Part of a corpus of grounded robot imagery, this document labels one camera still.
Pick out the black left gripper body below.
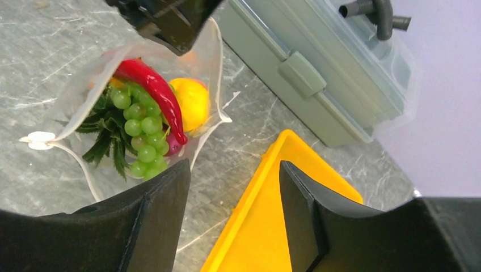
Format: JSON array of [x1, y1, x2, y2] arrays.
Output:
[[105, 0, 222, 56]]

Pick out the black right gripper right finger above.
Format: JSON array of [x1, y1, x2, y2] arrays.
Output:
[[279, 161, 480, 271]]

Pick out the green toy grape bunch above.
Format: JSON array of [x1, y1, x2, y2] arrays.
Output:
[[108, 82, 169, 181]]

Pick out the purple toy sweet potato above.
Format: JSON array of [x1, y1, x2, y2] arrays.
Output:
[[165, 133, 183, 156]]

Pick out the yellow toy pear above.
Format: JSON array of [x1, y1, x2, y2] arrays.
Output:
[[169, 78, 210, 132]]

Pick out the red toy chili pepper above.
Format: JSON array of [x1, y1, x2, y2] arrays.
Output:
[[114, 58, 188, 145]]

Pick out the yellow plastic tray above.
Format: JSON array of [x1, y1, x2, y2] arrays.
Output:
[[201, 130, 364, 271]]

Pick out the green translucent storage box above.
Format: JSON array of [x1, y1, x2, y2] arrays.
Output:
[[219, 0, 420, 147]]

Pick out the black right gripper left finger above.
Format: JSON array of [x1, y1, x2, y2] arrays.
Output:
[[1, 159, 191, 271]]

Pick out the clear zip top bag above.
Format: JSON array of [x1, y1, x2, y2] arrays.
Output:
[[21, 18, 230, 201]]

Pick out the dark knotted rubber tube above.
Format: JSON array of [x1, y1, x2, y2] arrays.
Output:
[[338, 0, 412, 41]]

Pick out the orange toy pineapple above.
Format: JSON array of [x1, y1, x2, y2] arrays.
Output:
[[76, 78, 137, 180]]

